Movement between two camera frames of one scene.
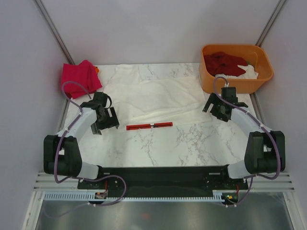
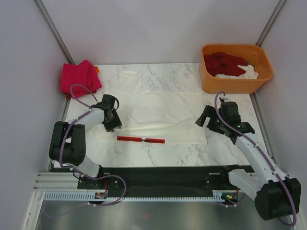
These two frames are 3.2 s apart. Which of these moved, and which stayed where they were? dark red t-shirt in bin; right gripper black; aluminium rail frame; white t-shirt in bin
Moved: right gripper black
Stayed: white t-shirt in bin; dark red t-shirt in bin; aluminium rail frame
